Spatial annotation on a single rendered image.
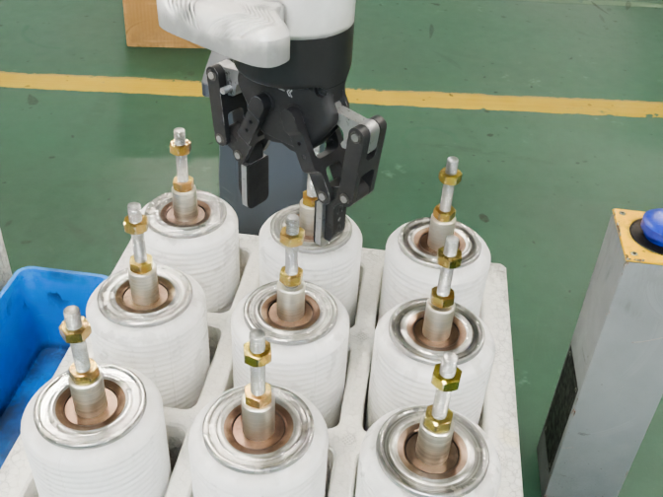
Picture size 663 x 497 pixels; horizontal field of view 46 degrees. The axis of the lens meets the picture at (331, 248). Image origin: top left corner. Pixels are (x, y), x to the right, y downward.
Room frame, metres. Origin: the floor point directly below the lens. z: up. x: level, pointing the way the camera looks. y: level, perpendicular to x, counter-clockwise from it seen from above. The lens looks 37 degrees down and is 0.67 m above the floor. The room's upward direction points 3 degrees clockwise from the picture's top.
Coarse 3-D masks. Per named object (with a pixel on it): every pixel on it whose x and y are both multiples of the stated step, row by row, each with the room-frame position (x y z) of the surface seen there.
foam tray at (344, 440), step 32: (128, 256) 0.61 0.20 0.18; (256, 256) 0.63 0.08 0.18; (384, 256) 0.64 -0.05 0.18; (224, 320) 0.53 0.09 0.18; (224, 352) 0.49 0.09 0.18; (352, 352) 0.50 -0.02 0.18; (224, 384) 0.45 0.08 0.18; (352, 384) 0.46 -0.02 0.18; (512, 384) 0.47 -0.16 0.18; (192, 416) 0.41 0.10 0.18; (352, 416) 0.42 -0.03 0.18; (480, 416) 0.45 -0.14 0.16; (512, 416) 0.43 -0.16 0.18; (352, 448) 0.39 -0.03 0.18; (512, 448) 0.40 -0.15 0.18; (0, 480) 0.34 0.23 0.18; (32, 480) 0.35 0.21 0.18; (352, 480) 0.36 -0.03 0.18; (512, 480) 0.37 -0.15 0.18
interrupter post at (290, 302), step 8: (280, 288) 0.46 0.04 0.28; (288, 288) 0.46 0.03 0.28; (296, 288) 0.46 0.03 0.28; (304, 288) 0.46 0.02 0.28; (280, 296) 0.46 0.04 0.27; (288, 296) 0.46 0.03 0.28; (296, 296) 0.46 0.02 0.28; (304, 296) 0.46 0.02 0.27; (280, 304) 0.46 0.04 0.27; (288, 304) 0.46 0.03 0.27; (296, 304) 0.46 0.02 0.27; (304, 304) 0.47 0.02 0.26; (280, 312) 0.46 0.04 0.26; (288, 312) 0.46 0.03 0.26; (296, 312) 0.46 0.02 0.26; (304, 312) 0.47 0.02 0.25; (288, 320) 0.46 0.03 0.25; (296, 320) 0.46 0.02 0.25
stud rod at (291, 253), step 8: (288, 216) 0.47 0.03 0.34; (296, 216) 0.47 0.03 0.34; (288, 224) 0.46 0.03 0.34; (296, 224) 0.46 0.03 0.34; (288, 232) 0.46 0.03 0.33; (296, 232) 0.46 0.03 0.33; (288, 248) 0.46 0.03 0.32; (296, 248) 0.46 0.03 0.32; (288, 256) 0.46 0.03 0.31; (296, 256) 0.46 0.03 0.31; (288, 264) 0.46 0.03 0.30; (296, 264) 0.46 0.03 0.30; (288, 272) 0.46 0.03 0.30; (296, 272) 0.46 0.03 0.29
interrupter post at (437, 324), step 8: (432, 312) 0.45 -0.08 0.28; (440, 312) 0.44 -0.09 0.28; (448, 312) 0.44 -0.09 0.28; (424, 320) 0.45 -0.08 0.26; (432, 320) 0.44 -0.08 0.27; (440, 320) 0.44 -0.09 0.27; (448, 320) 0.44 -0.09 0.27; (424, 328) 0.45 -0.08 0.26; (432, 328) 0.44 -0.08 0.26; (440, 328) 0.44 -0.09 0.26; (448, 328) 0.45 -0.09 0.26; (432, 336) 0.44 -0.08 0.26; (440, 336) 0.44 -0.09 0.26; (448, 336) 0.45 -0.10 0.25
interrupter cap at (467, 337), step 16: (416, 304) 0.48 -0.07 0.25; (400, 320) 0.46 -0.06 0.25; (416, 320) 0.46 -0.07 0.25; (464, 320) 0.47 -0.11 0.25; (400, 336) 0.44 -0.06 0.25; (416, 336) 0.45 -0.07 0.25; (464, 336) 0.45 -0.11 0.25; (480, 336) 0.45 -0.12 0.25; (416, 352) 0.43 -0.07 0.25; (432, 352) 0.43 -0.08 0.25; (464, 352) 0.43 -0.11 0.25
